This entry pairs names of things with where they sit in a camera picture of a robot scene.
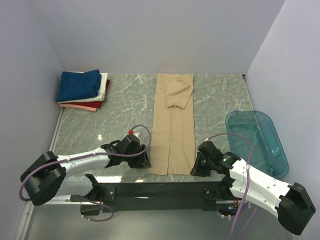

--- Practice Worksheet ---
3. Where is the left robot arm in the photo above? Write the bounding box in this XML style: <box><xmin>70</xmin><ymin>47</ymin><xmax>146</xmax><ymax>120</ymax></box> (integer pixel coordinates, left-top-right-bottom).
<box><xmin>19</xmin><ymin>134</ymin><xmax>151</xmax><ymax>206</ymax></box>

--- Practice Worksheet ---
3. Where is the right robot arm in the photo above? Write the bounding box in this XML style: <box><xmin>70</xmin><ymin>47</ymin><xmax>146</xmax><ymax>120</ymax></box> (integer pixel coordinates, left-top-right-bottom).
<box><xmin>190</xmin><ymin>140</ymin><xmax>316</xmax><ymax>236</ymax></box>

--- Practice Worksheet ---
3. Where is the folded blue t shirt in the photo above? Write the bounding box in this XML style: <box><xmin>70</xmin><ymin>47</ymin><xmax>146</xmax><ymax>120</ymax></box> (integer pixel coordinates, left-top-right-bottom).
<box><xmin>56</xmin><ymin>69</ymin><xmax>102</xmax><ymax>102</ymax></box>

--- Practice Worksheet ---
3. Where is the black base beam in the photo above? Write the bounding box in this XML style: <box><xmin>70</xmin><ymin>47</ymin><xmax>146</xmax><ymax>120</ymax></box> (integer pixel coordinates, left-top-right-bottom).
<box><xmin>88</xmin><ymin>181</ymin><xmax>235</xmax><ymax>212</ymax></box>

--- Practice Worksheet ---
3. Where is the beige t shirt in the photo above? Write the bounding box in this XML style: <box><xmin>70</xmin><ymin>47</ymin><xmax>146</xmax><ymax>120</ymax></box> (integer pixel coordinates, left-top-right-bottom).
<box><xmin>149</xmin><ymin>73</ymin><xmax>196</xmax><ymax>175</ymax></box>

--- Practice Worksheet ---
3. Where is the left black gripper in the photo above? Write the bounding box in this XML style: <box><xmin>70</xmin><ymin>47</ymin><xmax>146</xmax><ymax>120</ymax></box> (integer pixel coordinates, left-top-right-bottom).
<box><xmin>123</xmin><ymin>144</ymin><xmax>151</xmax><ymax>168</ymax></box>

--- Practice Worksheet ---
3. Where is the teal plastic bin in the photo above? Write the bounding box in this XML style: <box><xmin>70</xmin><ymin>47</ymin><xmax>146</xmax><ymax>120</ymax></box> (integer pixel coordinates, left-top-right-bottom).
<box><xmin>225</xmin><ymin>110</ymin><xmax>289</xmax><ymax>180</ymax></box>

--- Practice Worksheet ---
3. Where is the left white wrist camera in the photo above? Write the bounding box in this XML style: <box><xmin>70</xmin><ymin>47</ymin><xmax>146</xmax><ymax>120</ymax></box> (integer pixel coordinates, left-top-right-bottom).
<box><xmin>128</xmin><ymin>129</ymin><xmax>143</xmax><ymax>140</ymax></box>

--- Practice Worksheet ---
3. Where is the folded pink t shirt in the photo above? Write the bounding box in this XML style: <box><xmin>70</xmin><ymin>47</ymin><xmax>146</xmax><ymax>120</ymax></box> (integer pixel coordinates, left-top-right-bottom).
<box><xmin>59</xmin><ymin>103</ymin><xmax>97</xmax><ymax>112</ymax></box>

